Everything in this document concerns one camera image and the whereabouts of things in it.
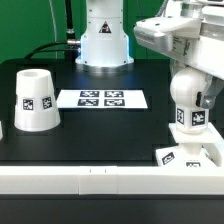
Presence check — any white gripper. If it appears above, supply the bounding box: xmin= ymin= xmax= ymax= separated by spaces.
xmin=168 ymin=4 xmax=224 ymax=109

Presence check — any white lamp bulb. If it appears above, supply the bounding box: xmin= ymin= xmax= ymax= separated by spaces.
xmin=170 ymin=67 xmax=209 ymax=134

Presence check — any white lamp base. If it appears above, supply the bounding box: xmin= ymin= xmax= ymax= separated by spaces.
xmin=156 ymin=123 xmax=218 ymax=168

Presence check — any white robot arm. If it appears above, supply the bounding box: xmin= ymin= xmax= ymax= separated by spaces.
xmin=76 ymin=0 xmax=224 ymax=109

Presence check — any white lamp shade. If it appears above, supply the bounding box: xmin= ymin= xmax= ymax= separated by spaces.
xmin=14 ymin=69 xmax=60 ymax=132

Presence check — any white marker sheet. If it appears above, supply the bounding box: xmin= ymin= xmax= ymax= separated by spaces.
xmin=57 ymin=90 xmax=148 ymax=109

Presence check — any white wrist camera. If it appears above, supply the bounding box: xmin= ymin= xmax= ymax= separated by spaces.
xmin=134 ymin=17 xmax=201 ymax=53

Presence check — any white fence wall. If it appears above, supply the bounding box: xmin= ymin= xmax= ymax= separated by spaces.
xmin=0 ymin=121 xmax=224 ymax=196

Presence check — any black cable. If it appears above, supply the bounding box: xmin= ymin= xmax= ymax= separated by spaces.
xmin=24 ymin=0 xmax=82 ymax=60

